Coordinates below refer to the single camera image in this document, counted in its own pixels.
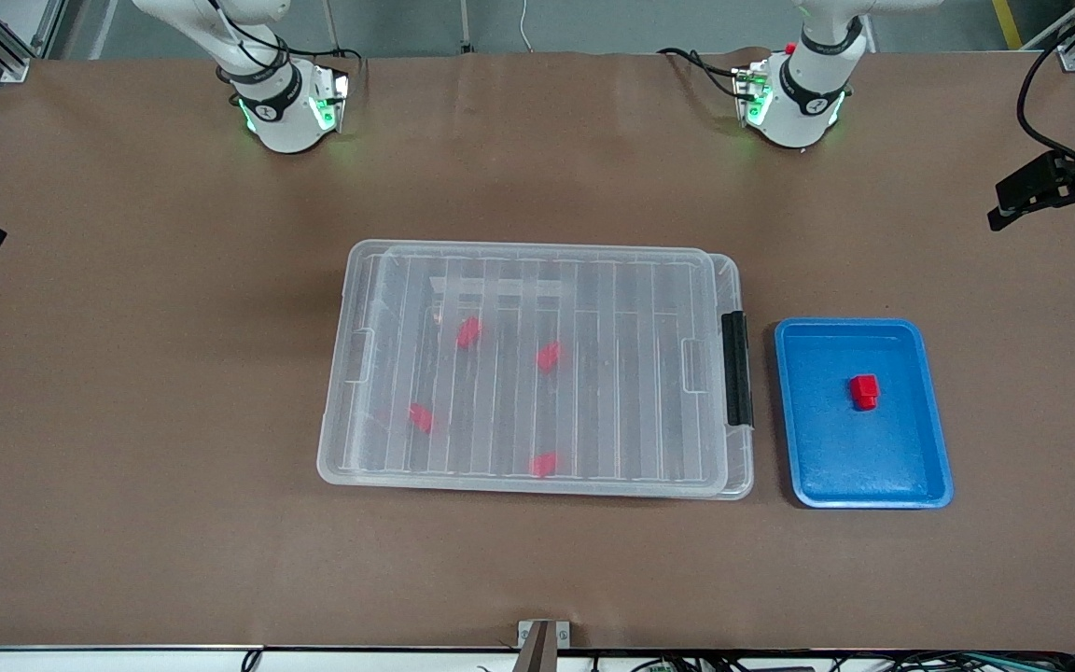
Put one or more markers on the clear plastic storage box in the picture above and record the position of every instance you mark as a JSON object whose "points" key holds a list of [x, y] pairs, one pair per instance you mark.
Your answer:
{"points": [[736, 467]]}

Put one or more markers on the red block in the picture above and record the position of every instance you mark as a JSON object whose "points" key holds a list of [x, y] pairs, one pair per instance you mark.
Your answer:
{"points": [[544, 464], [468, 333], [864, 392], [421, 419], [549, 357]]}

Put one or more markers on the blue plastic tray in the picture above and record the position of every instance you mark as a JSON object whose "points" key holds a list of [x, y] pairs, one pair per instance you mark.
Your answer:
{"points": [[836, 457]]}

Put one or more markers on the metal bracket with post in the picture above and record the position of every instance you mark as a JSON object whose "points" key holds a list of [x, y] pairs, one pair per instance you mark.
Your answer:
{"points": [[542, 644]]}

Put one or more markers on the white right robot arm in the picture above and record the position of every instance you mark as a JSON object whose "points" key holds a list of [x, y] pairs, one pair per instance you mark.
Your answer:
{"points": [[276, 117]]}

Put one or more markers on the clear plastic storage bin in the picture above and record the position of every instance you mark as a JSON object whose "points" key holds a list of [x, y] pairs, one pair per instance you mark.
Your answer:
{"points": [[593, 420]]}

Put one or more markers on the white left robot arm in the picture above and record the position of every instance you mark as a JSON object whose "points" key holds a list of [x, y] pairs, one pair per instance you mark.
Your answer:
{"points": [[803, 103]]}

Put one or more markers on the black camera clamp mount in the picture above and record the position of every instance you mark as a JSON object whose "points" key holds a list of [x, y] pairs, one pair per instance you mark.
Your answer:
{"points": [[1037, 182]]}

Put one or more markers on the brown table mat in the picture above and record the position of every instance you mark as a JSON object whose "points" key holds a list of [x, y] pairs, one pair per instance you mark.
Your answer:
{"points": [[127, 420]]}

